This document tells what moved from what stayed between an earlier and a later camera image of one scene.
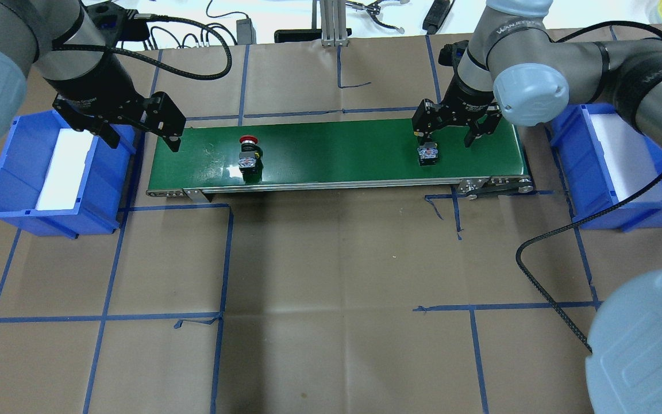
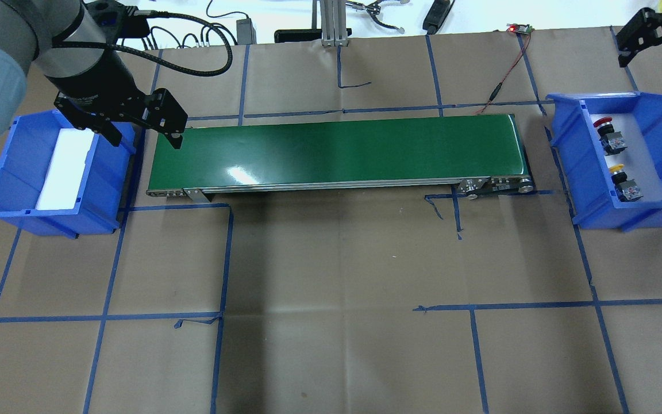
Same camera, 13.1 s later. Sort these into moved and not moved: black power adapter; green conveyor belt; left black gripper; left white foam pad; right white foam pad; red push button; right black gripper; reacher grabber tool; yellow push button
Moved: right black gripper; red push button; yellow push button
Not moved: left white foam pad; right white foam pad; reacher grabber tool; left black gripper; green conveyor belt; black power adapter
